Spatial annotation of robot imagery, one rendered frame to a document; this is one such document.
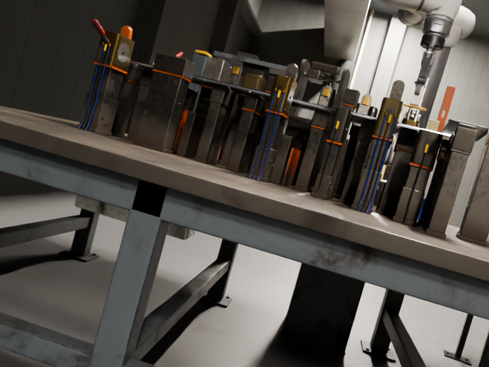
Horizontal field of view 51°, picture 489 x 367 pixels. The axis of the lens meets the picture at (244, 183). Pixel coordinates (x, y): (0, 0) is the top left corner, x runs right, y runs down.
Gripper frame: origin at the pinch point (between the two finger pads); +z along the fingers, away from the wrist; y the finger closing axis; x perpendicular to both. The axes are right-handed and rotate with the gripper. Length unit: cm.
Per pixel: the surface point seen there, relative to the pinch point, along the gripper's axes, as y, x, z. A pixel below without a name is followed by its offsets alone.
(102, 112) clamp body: 22, -102, 34
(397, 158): 1.5, -0.2, 22.1
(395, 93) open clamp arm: 17.6, -5.7, 4.1
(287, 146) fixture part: 6.7, -36.6, 28.1
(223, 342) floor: -18, -46, 112
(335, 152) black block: 19.4, -18.3, 26.4
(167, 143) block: 18, -76, 38
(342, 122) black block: 20.4, -18.6, 16.9
